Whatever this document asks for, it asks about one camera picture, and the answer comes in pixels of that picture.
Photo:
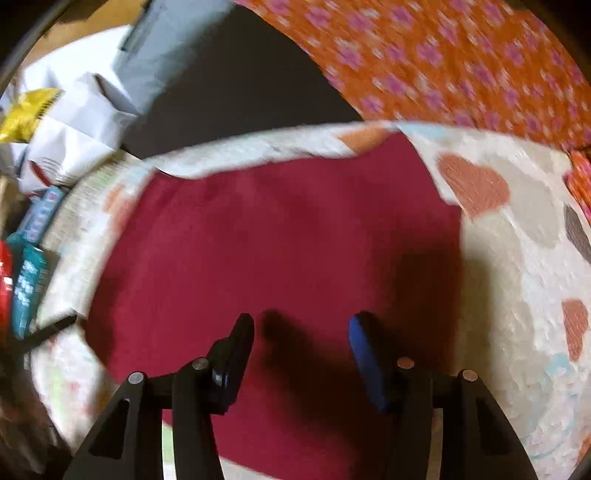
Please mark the orange floral fabric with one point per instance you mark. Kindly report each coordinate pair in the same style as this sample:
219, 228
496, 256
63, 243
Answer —
476, 64

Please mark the yellow packet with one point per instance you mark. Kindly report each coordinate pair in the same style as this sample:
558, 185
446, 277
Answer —
25, 114

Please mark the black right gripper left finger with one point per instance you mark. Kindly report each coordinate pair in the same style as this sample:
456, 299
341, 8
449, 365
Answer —
125, 442

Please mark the light blue patterned box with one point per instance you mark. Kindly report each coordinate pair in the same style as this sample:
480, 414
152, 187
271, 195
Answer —
40, 215

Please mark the heart patterned quilted mat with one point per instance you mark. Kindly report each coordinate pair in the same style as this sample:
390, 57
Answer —
525, 304

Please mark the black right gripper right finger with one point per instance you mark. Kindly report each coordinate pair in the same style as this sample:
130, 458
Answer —
478, 439

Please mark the red white packet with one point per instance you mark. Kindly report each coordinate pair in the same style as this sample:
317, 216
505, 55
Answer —
6, 286

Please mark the white paper bag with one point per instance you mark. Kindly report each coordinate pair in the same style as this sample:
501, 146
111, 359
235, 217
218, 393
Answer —
85, 126

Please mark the dark red garment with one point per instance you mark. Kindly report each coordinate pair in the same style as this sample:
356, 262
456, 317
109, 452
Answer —
302, 246

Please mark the teal box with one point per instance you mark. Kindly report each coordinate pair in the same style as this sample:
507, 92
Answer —
30, 269

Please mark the grey pouch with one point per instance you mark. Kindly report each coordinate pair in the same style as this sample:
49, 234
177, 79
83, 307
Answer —
159, 46

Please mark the dark brown cushion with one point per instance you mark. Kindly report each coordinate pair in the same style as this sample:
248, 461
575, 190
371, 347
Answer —
245, 77

